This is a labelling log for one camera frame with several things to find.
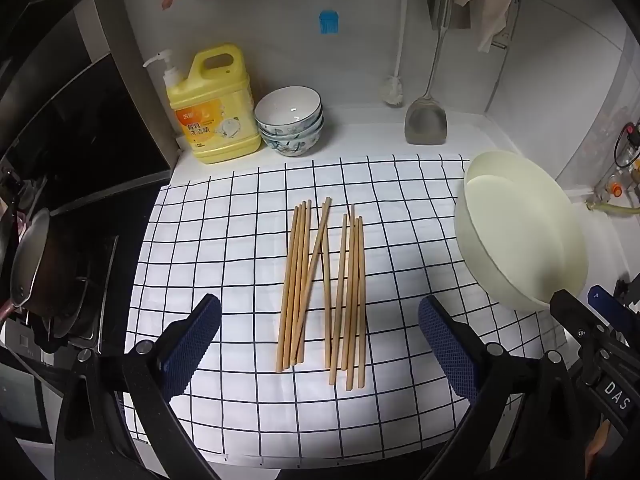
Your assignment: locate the wooden chopstick two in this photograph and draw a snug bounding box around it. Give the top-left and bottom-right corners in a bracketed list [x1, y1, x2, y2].
[282, 200, 306, 370]

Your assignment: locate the wooden chopstick eight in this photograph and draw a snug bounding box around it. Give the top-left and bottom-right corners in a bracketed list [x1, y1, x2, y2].
[346, 218, 359, 391]

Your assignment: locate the wooden chopstick one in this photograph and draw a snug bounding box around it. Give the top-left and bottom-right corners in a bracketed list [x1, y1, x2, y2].
[276, 206, 299, 373]

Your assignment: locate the wooden chopstick seven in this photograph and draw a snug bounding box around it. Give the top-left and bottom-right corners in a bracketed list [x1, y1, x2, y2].
[341, 204, 356, 370]

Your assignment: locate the wooden chopstick four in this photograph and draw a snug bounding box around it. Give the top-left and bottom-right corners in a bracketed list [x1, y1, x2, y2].
[291, 197, 332, 361]

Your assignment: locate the wooden chopstick nine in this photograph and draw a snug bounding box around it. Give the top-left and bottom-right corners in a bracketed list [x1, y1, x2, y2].
[358, 216, 366, 389]

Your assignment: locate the wooden chopstick five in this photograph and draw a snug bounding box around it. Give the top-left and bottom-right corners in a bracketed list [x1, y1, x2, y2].
[322, 197, 332, 368]

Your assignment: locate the large cream round basin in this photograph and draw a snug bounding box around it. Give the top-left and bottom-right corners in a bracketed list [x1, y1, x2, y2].
[454, 151, 589, 312]

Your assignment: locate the white black grid cloth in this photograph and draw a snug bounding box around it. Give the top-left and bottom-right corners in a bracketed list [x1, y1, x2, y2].
[125, 155, 566, 467]

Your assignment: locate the frying pan on stove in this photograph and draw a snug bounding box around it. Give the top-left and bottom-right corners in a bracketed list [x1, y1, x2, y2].
[1, 208, 90, 338]

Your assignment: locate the gas valve with pipe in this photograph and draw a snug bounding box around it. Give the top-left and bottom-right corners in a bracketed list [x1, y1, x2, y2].
[587, 122, 639, 208]

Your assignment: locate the black gas stove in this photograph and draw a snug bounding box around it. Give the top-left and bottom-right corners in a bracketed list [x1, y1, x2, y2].
[0, 49, 174, 451]

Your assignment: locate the bottom blue white bowl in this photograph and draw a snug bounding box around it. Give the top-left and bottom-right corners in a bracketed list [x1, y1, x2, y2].
[260, 130, 321, 157]

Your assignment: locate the blue white bowl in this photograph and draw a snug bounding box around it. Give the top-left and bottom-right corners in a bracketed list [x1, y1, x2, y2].
[260, 130, 321, 157]
[258, 115, 324, 141]
[254, 86, 322, 126]

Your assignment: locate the yellow dish soap bottle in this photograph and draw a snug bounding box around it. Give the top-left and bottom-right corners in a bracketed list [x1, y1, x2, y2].
[143, 44, 262, 165]

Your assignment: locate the metal spatula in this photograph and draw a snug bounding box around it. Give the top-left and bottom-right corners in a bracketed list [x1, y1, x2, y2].
[405, 0, 454, 145]

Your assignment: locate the middle blue white bowl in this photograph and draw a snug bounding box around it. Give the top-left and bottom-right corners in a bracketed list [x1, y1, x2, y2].
[258, 115, 324, 141]

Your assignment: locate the top blue white bowl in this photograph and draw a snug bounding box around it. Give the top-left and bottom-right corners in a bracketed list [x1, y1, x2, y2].
[254, 86, 322, 126]

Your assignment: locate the yellowish gas hose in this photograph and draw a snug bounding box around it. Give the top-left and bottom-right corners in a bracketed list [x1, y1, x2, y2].
[584, 200, 640, 216]

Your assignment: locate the blue wall hook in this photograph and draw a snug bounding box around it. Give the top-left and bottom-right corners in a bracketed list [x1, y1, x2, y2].
[319, 10, 340, 35]

